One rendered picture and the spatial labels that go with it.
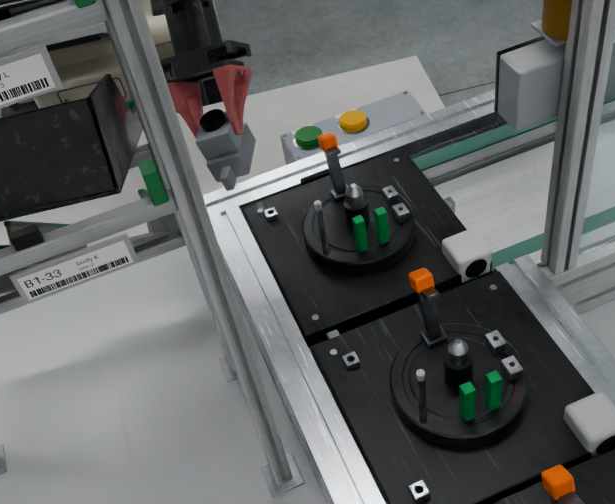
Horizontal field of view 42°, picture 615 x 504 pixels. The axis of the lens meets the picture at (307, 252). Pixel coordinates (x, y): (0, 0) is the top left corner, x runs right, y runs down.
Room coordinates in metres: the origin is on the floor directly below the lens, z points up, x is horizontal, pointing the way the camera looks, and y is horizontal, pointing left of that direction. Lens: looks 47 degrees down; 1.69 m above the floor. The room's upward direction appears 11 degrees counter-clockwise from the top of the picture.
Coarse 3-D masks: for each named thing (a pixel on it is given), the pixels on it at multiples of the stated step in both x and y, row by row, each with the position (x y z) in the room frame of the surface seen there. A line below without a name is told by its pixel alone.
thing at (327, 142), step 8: (320, 136) 0.77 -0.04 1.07; (328, 136) 0.77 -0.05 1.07; (320, 144) 0.77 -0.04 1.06; (328, 144) 0.76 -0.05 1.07; (336, 144) 0.76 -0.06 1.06; (328, 152) 0.75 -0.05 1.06; (336, 152) 0.74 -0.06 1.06; (328, 160) 0.76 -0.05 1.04; (336, 160) 0.76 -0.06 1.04; (328, 168) 0.76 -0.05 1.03; (336, 168) 0.75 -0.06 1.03; (336, 176) 0.75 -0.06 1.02; (336, 184) 0.74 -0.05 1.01; (344, 184) 0.75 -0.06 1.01
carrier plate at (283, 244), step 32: (384, 160) 0.82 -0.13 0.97; (288, 192) 0.80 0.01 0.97; (320, 192) 0.78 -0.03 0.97; (416, 192) 0.75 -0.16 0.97; (256, 224) 0.75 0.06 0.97; (288, 224) 0.74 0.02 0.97; (416, 224) 0.69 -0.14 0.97; (448, 224) 0.68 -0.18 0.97; (288, 256) 0.68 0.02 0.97; (416, 256) 0.64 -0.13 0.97; (288, 288) 0.63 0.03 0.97; (320, 288) 0.62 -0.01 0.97; (352, 288) 0.61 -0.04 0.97; (384, 288) 0.60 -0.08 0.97; (448, 288) 0.59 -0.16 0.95; (320, 320) 0.57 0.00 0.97; (352, 320) 0.56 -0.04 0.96
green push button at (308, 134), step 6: (306, 126) 0.93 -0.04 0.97; (312, 126) 0.92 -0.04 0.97; (300, 132) 0.91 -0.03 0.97; (306, 132) 0.91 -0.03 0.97; (312, 132) 0.91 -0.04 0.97; (318, 132) 0.91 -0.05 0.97; (300, 138) 0.90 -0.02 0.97; (306, 138) 0.90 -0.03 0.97; (312, 138) 0.90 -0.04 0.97; (300, 144) 0.89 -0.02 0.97; (306, 144) 0.89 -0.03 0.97; (312, 144) 0.89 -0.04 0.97; (318, 144) 0.89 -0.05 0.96
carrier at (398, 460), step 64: (384, 320) 0.55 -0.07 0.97; (448, 320) 0.53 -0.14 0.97; (512, 320) 0.52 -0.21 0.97; (384, 384) 0.47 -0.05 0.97; (448, 384) 0.44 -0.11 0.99; (512, 384) 0.43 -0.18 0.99; (576, 384) 0.42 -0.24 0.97; (384, 448) 0.39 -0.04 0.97; (448, 448) 0.38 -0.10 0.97; (512, 448) 0.37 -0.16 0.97; (576, 448) 0.35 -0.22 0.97
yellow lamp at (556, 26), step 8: (544, 0) 0.63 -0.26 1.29; (552, 0) 0.61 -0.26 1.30; (560, 0) 0.61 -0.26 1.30; (568, 0) 0.60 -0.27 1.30; (544, 8) 0.62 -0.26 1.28; (552, 8) 0.61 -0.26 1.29; (560, 8) 0.61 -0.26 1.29; (568, 8) 0.60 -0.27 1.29; (544, 16) 0.62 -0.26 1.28; (552, 16) 0.61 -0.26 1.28; (560, 16) 0.61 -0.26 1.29; (568, 16) 0.60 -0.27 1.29; (544, 24) 0.62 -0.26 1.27; (552, 24) 0.61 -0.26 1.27; (560, 24) 0.60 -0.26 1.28; (568, 24) 0.60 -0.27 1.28; (544, 32) 0.62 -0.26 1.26; (552, 32) 0.61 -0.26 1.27; (560, 32) 0.60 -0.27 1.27
